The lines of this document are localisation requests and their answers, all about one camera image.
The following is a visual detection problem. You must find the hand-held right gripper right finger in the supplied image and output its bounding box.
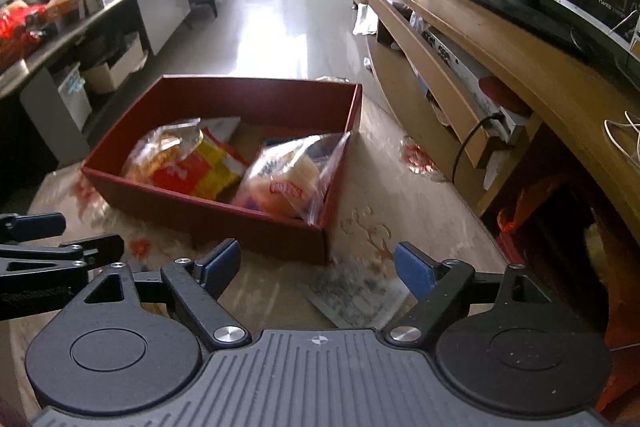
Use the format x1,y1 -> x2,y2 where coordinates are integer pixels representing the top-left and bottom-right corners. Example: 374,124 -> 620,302
385,243 -> 563,349

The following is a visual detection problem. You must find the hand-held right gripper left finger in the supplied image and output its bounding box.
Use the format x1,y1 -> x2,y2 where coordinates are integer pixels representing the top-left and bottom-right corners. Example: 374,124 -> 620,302
65,238 -> 251,350

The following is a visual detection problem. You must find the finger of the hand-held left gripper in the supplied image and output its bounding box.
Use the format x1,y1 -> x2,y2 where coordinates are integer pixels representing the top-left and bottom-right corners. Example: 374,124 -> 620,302
0,234 -> 124,290
0,213 -> 67,244

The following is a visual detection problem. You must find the yellow red bread packet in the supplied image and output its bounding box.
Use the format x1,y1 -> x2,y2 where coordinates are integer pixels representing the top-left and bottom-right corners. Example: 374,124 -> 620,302
121,118 -> 251,202

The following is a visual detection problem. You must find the clear bread packet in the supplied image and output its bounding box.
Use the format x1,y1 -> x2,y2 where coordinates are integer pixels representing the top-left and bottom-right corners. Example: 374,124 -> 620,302
231,132 -> 352,228

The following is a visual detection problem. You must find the white snack packet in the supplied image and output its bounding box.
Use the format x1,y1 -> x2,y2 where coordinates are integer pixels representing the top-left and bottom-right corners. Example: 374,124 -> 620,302
201,117 -> 242,144

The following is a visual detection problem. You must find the red cardboard box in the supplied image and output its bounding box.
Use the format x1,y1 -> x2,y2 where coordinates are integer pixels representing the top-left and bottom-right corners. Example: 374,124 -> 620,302
81,75 -> 363,266

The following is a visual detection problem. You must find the printed paper sheet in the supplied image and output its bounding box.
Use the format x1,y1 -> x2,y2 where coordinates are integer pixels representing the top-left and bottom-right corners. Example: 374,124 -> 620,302
299,266 -> 412,331

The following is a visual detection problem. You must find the clear red-printed wrapper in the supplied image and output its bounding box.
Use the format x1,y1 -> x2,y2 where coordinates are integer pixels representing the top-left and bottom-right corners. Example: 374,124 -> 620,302
400,136 -> 447,184

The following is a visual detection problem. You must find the white blue-printed storage box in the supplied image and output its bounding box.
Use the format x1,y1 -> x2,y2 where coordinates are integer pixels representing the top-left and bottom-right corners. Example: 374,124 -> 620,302
56,62 -> 94,130

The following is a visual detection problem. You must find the red plastic bag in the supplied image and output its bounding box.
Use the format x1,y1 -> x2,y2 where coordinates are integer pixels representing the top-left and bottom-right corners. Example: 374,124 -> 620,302
497,177 -> 640,410

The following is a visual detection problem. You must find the white cardboard box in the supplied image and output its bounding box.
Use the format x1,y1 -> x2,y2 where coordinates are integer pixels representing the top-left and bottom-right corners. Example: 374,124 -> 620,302
80,34 -> 149,96

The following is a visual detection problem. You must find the red round paddle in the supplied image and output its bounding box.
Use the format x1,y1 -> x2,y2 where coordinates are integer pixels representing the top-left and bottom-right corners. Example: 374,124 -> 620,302
477,77 -> 532,108

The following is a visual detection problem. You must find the red snack bag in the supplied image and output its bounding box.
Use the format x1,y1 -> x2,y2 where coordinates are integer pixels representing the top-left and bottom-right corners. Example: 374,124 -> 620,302
0,4 -> 48,44

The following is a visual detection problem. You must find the silver media player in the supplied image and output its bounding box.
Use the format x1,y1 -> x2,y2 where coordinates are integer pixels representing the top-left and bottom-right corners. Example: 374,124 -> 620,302
420,29 -> 531,140

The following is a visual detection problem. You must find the wooden television stand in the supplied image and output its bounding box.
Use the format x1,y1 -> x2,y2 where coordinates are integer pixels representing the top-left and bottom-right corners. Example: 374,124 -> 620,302
346,0 -> 640,253

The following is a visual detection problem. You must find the dark coffee table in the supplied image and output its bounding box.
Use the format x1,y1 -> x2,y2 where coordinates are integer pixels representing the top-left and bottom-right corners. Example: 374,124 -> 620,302
0,0 -> 192,168

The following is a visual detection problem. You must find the white plastic bag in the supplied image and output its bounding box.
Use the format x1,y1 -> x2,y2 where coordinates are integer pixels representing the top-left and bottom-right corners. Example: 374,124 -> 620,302
352,4 -> 379,36

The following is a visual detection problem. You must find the black cable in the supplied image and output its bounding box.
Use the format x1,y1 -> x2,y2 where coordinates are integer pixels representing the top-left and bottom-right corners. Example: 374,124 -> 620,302
452,111 -> 502,184

